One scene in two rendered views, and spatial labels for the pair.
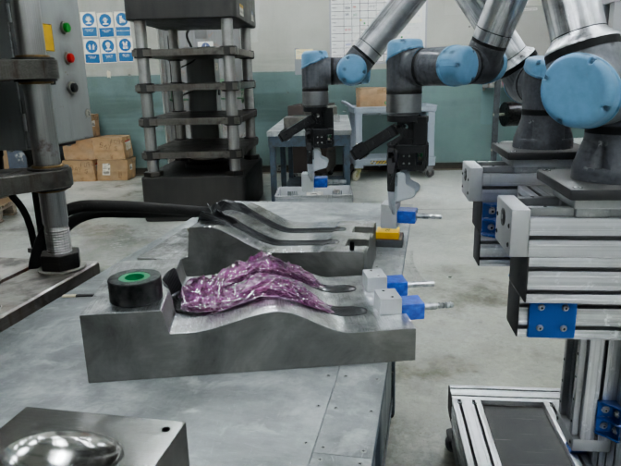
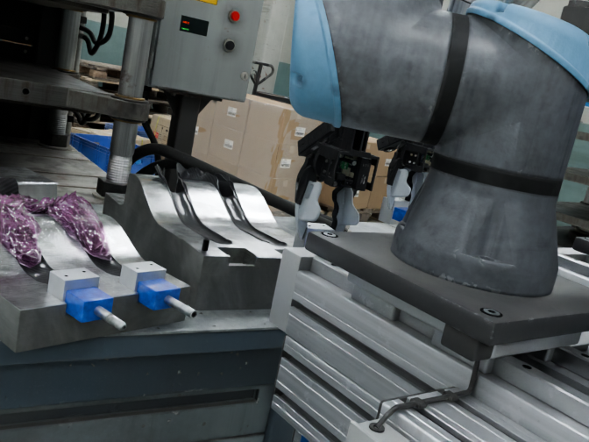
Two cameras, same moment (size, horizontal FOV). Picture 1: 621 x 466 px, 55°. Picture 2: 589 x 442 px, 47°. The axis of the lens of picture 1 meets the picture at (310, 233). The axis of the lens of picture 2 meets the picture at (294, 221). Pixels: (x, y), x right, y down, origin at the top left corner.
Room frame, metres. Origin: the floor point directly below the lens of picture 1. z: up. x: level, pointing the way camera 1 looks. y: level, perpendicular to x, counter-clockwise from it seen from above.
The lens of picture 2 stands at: (0.52, -0.87, 1.18)
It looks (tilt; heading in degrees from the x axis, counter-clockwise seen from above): 12 degrees down; 44
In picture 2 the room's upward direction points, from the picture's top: 12 degrees clockwise
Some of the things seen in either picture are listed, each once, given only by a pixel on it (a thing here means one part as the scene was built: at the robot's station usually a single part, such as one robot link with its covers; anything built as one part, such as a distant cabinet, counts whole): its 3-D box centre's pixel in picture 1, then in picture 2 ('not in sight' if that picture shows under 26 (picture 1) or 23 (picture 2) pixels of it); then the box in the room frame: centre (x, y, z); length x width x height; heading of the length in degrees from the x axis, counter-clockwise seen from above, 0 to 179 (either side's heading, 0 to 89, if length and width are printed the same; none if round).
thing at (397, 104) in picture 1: (404, 104); not in sight; (1.29, -0.21, 1.17); 0.08 x 0.08 x 0.05
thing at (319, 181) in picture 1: (323, 181); (409, 217); (1.74, -0.04, 0.93); 0.13 x 0.05 x 0.05; 86
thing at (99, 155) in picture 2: not in sight; (111, 157); (3.07, 3.56, 0.32); 0.60 x 0.41 x 0.22; 93
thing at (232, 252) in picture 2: (357, 251); (235, 262); (1.21, -0.10, 0.87); 0.05 x 0.05 x 0.04; 78
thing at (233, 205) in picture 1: (266, 222); (213, 203); (1.30, 0.10, 0.92); 0.35 x 0.16 x 0.09; 78
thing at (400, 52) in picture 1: (406, 67); not in sight; (1.28, -0.21, 1.25); 0.09 x 0.08 x 0.11; 42
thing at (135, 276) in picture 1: (135, 287); not in sight; (0.86, 0.27, 0.93); 0.08 x 0.08 x 0.04
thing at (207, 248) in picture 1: (262, 241); (209, 225); (1.32, 0.11, 0.87); 0.50 x 0.26 x 0.14; 78
